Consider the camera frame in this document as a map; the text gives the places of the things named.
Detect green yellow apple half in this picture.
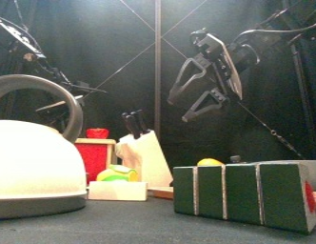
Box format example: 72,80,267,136
95,164,140,183

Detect red toy fruit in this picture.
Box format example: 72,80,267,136
84,128,111,140

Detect red wooden box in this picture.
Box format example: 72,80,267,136
73,137,119,185

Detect dark round knob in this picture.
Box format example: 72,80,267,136
228,154,243,165

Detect yellow toy lemon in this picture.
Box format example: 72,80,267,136
196,157,224,168

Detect white knife block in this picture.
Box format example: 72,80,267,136
115,130,174,189

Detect green watermelon slice thin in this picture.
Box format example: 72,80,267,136
195,165,226,220
171,166,198,216
223,163,262,226

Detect white rectangular block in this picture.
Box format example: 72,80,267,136
87,180,148,202

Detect wooden cutting board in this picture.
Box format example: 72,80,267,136
146,186,175,200

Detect vertical metal frame pole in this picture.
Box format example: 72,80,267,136
152,0,163,132

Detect diagonal brace wire plain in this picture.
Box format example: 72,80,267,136
79,0,208,103

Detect black handled toy knife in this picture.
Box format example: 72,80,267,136
135,109,151,134
126,114,143,140
119,112,136,140

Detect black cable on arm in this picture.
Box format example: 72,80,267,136
232,18,316,42

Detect white kettle grey handle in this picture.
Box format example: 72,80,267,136
0,73,88,221

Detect diagonal brace wire with turnbuckle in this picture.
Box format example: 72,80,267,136
117,0,306,159

